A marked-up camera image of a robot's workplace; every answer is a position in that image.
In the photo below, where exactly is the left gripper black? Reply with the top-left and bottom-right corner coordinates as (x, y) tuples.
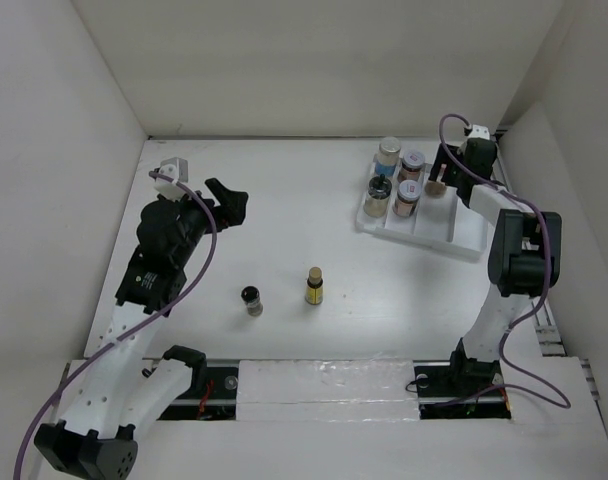
(164, 178), (246, 266)

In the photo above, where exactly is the pink lid spice bottle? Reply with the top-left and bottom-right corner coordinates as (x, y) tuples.
(424, 164), (446, 198)

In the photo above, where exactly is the red label spice jar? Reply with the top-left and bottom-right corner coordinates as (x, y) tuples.
(397, 149), (425, 183)
(392, 180), (421, 218)

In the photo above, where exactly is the blue label silver lid jar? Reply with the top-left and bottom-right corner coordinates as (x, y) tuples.
(374, 136), (401, 177)

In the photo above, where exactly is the black grinder top jar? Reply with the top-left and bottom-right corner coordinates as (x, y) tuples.
(363, 174), (392, 218)

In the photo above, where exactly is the small black lid bottle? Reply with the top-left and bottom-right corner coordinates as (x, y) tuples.
(241, 285), (263, 316)

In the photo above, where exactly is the yellow label cork bottle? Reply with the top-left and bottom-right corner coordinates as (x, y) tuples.
(305, 267), (323, 305)

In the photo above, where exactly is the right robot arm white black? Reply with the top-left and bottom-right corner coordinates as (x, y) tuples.
(428, 137), (562, 404)

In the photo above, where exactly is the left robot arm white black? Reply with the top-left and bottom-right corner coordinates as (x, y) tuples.
(34, 170), (249, 479)

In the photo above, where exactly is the white divided organizer tray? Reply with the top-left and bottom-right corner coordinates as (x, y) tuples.
(355, 187), (489, 260)

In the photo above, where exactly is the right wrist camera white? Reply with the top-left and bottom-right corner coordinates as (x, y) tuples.
(464, 124), (491, 144)

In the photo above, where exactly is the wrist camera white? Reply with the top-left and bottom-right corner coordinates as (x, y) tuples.
(464, 124), (491, 144)
(152, 157), (189, 201)

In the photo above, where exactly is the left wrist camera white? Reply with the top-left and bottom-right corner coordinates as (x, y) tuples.
(152, 157), (189, 201)

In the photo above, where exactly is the black mounting rail base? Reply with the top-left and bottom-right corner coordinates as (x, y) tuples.
(160, 360), (511, 423)

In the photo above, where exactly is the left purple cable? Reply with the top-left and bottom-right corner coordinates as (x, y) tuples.
(12, 169), (219, 480)

